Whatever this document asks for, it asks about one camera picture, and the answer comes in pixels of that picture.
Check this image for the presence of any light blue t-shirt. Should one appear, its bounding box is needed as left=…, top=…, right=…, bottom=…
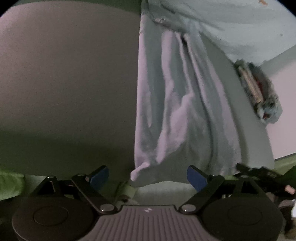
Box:
left=129, top=1, right=274, bottom=187

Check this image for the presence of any stack of folded clothes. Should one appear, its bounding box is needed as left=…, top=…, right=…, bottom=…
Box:
left=234, top=60, right=282, bottom=125

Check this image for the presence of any carrot print backdrop sheet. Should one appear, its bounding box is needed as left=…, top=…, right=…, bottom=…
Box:
left=147, top=0, right=296, bottom=68

